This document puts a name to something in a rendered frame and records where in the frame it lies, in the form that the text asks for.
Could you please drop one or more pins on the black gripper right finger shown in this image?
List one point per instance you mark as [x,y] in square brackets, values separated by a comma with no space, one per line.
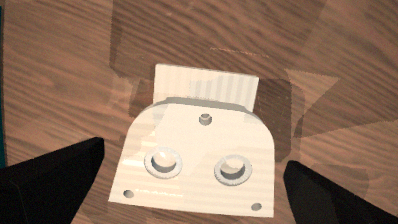
[315,199]

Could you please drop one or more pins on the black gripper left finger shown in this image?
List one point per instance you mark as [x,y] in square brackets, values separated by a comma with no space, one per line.
[50,189]

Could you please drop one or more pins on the teal flat rectangular plate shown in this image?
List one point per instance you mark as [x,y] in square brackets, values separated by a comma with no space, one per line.
[2,157]

